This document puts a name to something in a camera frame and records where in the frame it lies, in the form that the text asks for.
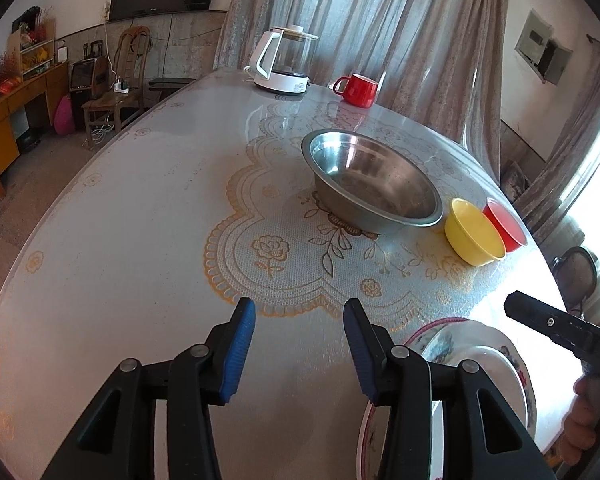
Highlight white glass electric kettle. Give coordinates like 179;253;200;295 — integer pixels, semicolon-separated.
244;25;318;96

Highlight beige window curtain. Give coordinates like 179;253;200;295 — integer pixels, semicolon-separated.
214;0;508;178

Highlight stainless steel bowl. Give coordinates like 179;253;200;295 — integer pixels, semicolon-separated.
301;129;443;234

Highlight large purple floral plate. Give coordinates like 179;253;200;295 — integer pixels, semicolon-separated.
356;318;466;479

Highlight dark chair by window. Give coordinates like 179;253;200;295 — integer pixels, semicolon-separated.
550;246;597;318

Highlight pink bag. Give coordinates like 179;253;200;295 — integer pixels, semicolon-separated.
54;94;76;136

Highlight orange wooden cabinet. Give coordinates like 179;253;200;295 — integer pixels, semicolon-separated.
0;63;69;198

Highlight lace patterned tablecloth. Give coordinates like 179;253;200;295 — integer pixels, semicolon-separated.
202;100;479;330

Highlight yellow plastic bowl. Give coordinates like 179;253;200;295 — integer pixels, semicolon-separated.
444;197;506;268

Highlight white plate red characters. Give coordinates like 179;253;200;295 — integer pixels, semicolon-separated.
362;318;538;480

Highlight wall electrical panel box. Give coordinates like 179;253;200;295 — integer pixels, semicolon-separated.
515;10;572;86

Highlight wooden chair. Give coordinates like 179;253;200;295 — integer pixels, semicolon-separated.
82;25;151;148

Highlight red plastic bowl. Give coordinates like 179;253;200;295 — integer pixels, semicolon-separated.
482;197;527;252

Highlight side window curtain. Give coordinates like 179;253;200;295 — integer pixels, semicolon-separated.
514;39;600;243

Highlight right hand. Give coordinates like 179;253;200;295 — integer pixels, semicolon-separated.
556;376;596;466

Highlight red mug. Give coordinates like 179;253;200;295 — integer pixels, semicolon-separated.
332;74;379;108

